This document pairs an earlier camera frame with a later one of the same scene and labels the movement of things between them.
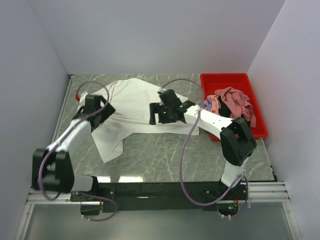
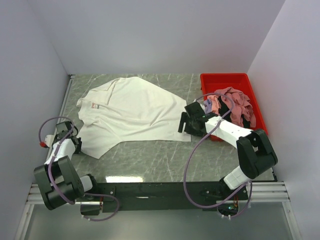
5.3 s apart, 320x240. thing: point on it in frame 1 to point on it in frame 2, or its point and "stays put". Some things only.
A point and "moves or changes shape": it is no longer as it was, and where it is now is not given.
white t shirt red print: [131, 99] moves or changes shape
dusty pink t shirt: [238, 103] stays put
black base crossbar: [161, 197] stays put
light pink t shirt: [214, 101] stays put
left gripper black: [107, 110] to [78, 146]
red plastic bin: [209, 83] stays put
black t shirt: [223, 110] stays put
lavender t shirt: [208, 105] stays put
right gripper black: [156, 108] to [183, 120]
